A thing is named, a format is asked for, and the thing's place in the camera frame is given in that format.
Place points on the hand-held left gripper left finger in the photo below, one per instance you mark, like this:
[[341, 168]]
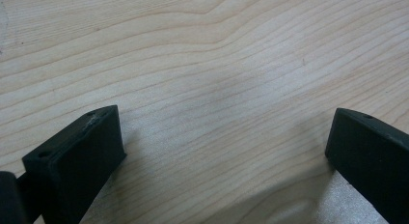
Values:
[[75, 159]]

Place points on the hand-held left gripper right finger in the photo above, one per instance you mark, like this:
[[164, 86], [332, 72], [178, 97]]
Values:
[[373, 156]]

